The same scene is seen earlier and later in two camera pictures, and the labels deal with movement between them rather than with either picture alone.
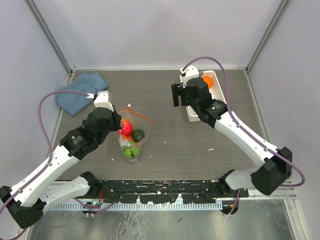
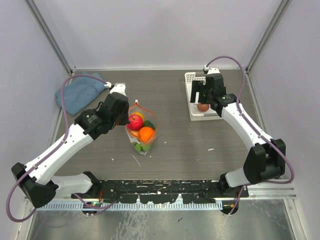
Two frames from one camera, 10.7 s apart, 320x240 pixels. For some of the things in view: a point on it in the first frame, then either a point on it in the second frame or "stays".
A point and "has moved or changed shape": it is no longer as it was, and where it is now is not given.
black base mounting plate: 167,191 stays
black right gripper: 178,90 -> 196,87
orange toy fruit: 208,80 has moved or changed shape
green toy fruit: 131,152 -> 143,148
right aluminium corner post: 283,6 stays
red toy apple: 126,128 -> 136,122
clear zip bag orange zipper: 136,128 has moved or changed shape
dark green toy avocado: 138,135 -> 147,123
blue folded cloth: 85,83 stays
